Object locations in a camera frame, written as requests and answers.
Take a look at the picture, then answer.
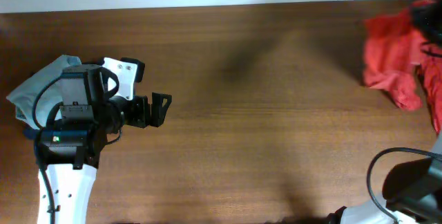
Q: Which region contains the red garment pile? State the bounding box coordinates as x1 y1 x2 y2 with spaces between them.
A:
421 57 441 134

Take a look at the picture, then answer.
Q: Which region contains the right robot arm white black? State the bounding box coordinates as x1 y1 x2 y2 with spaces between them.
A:
325 136 441 224

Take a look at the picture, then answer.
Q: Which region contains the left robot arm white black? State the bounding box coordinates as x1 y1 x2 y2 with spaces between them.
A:
33 64 172 223

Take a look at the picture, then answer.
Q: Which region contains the grey folded shirt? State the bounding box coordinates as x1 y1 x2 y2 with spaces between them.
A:
6 55 81 129

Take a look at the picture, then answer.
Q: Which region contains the red t-shirt with logo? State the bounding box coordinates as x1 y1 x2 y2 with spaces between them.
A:
363 8 439 111

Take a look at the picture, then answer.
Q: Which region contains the dark navy folded garment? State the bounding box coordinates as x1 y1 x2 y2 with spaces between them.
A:
23 129 39 140

